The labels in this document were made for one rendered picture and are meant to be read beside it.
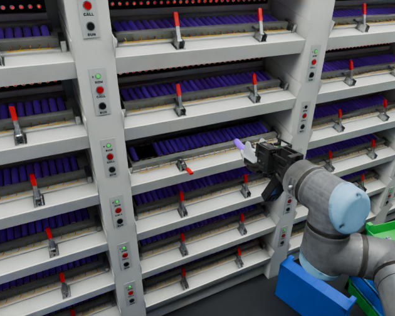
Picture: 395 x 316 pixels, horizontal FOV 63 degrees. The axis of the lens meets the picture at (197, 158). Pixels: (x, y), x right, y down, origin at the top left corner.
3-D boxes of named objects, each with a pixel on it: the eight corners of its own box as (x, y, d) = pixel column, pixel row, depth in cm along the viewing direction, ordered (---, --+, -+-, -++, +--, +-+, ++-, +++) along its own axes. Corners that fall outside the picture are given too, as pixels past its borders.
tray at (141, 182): (285, 155, 124) (293, 136, 118) (130, 195, 102) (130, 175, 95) (257, 124, 137) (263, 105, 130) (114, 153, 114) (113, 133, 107)
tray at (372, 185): (382, 191, 170) (396, 173, 160) (290, 225, 147) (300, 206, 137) (354, 165, 182) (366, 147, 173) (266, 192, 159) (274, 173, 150)
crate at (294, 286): (335, 342, 130) (345, 330, 135) (347, 310, 120) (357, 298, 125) (274, 294, 149) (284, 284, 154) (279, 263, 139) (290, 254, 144)
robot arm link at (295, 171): (323, 197, 75) (289, 208, 71) (308, 188, 79) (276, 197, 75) (328, 162, 71) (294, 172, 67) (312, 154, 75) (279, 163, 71)
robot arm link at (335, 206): (334, 243, 61) (346, 197, 57) (289, 210, 71) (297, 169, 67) (368, 232, 65) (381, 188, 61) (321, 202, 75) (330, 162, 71)
